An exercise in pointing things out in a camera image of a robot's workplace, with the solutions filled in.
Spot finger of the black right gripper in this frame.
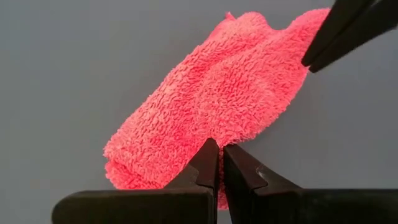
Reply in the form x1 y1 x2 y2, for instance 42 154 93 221
300 0 377 68
308 0 398 74

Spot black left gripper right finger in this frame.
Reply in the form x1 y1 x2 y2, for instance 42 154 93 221
223 143 398 224

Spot blue-grey table mat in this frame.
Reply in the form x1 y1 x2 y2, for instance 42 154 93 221
0 0 398 224

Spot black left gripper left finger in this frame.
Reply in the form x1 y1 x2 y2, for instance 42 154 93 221
52 138 221 224

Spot pink terry towel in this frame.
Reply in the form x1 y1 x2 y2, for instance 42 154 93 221
103 8 331 211

